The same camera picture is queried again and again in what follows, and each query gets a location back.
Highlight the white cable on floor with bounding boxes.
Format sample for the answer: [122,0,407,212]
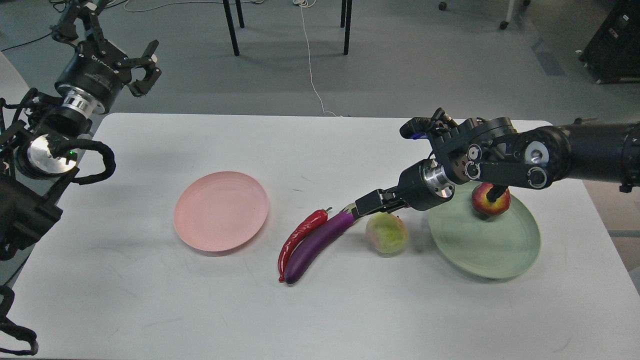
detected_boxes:
[292,0,343,118]

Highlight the pink plate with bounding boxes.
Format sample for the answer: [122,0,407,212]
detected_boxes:
[173,171,270,253]

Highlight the white chair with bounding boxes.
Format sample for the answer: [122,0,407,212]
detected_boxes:
[0,52,30,104]

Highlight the black cables on floor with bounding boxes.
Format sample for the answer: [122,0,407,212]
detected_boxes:
[0,0,131,53]

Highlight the purple eggplant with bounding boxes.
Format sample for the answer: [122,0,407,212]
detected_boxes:
[283,203,358,285]

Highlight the black table legs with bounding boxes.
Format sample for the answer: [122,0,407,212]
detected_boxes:
[221,0,354,59]

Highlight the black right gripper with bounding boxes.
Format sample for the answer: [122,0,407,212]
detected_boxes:
[355,159,455,219]

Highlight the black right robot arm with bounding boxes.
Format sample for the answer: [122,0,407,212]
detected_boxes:
[351,108,640,219]

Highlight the red pomegranate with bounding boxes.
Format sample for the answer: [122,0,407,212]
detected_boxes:
[471,182,512,218]

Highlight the green yellow peach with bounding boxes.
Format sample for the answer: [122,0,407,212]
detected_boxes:
[365,212,409,255]

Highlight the green plate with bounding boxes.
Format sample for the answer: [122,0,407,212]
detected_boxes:
[427,182,542,280]

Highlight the red chili pepper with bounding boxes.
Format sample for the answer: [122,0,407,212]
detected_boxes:
[277,207,333,283]

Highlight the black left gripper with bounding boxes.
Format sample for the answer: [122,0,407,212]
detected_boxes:
[51,0,162,115]

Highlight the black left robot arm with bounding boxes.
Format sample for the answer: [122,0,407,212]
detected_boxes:
[0,0,162,262]

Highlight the black equipment box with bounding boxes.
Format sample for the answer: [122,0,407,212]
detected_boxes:
[579,0,640,85]

